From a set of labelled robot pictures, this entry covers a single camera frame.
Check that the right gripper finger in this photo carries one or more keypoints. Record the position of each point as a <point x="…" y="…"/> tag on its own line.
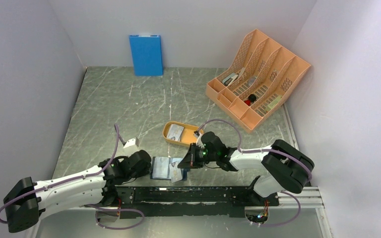
<point x="186" y="162"/>
<point x="194" y="148"/>

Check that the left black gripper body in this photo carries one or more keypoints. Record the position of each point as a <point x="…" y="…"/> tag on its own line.
<point x="136" y="174"/>

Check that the grey stapler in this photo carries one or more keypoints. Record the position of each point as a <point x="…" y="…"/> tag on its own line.
<point x="230" y="78"/>

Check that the blue folder box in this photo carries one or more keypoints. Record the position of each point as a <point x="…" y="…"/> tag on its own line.
<point x="146" y="55"/>

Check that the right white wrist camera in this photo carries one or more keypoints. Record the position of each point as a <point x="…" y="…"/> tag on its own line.
<point x="198" y="135"/>

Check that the grey item in organizer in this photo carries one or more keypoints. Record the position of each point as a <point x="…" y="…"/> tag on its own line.
<point x="251" y="81"/>

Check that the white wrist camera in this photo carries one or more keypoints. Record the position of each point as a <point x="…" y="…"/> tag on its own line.
<point x="198" y="135"/>
<point x="131" y="143"/>

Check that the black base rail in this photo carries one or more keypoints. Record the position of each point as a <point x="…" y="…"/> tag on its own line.
<point x="186" y="200"/>

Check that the red black stamp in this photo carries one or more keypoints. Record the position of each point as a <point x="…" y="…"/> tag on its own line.
<point x="251" y="99"/>

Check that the silver VIP card stack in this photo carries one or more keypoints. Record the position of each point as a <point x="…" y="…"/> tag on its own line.
<point x="175" y="132"/>

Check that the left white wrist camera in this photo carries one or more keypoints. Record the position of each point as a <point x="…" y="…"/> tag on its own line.
<point x="131" y="143"/>

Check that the green sticky note pad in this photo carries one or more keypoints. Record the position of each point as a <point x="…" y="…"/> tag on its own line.
<point x="272" y="103"/>

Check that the orange oval tray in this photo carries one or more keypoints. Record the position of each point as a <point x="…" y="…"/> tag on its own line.
<point x="187" y="136"/>

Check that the navy blue card holder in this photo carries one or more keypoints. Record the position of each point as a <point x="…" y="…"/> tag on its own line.
<point x="184" y="172"/>

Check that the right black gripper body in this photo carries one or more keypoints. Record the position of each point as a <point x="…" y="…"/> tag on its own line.
<point x="203" y="155"/>

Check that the orange desk file organizer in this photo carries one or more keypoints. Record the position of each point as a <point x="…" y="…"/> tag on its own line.
<point x="278" y="72"/>

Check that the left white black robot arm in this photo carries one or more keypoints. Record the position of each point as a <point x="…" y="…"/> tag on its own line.
<point x="28" y="202"/>

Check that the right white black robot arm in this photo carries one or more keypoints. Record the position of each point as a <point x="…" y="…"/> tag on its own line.
<point x="288" y="168"/>

